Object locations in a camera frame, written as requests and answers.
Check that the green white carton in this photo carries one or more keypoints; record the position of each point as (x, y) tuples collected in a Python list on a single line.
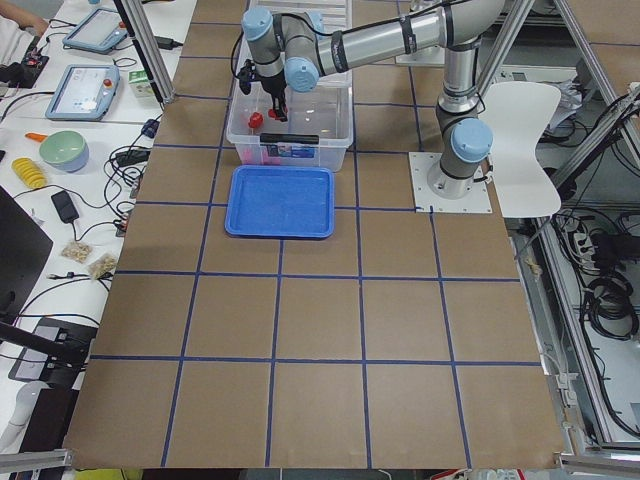
[(140, 84)]

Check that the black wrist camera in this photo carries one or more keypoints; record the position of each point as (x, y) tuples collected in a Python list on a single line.
[(247, 76)]

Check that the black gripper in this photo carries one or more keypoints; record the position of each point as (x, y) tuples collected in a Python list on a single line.
[(274, 89)]

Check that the clear plastic storage box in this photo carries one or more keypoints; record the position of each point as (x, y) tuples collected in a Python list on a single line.
[(326, 111)]

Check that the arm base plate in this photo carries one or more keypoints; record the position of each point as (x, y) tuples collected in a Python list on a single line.
[(435, 192), (431, 57)]

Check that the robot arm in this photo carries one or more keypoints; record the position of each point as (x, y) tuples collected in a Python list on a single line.
[(293, 51)]

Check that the teach pendant tablet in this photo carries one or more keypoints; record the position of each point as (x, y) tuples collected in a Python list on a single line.
[(84, 93), (100, 32)]

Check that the black power adapter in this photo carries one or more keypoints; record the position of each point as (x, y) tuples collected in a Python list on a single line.
[(64, 207)]

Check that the black box latch handle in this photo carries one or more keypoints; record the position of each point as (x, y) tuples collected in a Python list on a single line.
[(274, 138)]

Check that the clear plastic box lid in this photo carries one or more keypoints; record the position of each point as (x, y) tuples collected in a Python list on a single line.
[(334, 12)]

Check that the white chair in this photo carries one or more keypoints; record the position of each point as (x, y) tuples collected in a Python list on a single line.
[(518, 113)]

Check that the snack bag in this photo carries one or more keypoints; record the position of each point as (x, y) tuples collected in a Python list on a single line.
[(77, 251), (103, 266)]

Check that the blue plastic tray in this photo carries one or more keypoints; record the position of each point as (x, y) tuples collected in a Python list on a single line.
[(281, 202)]

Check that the red block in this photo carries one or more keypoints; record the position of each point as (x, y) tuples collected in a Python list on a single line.
[(248, 156), (271, 161), (255, 120)]

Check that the green bowl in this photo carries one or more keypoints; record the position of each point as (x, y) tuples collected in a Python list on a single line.
[(67, 151)]

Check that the aluminium frame post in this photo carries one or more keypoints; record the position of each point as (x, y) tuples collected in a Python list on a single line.
[(140, 31)]

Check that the orange toy carrot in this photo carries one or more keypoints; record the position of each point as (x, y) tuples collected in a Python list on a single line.
[(36, 136)]

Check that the yellow toy corn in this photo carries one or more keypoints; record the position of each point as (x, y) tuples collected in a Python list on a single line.
[(29, 173)]

